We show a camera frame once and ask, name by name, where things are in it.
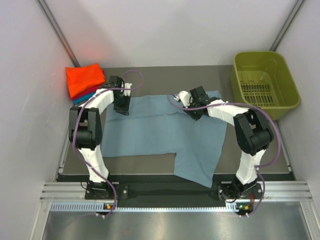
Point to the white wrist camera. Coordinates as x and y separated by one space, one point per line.
127 89
185 98

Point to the aluminium frame rail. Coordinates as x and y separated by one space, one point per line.
277 191

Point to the teal folded t shirt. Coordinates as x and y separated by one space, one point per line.
83 98

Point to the grey blue t shirt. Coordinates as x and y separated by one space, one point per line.
155 127

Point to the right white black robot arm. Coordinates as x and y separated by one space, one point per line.
253 135

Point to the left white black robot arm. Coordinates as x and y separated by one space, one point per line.
86 133

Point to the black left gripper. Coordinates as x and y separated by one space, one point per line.
124 109

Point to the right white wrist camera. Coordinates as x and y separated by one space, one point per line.
185 98

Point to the orange folded t shirt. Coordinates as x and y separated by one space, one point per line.
80 79

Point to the magenta folded t shirt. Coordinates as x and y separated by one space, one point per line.
87 91

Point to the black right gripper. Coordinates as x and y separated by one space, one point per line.
195 117

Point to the olive green plastic basket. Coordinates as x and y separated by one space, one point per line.
263 79

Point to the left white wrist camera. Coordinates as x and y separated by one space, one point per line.
127 89

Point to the perforated cable duct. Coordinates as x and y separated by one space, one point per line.
103 207

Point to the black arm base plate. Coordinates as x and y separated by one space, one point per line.
126 191

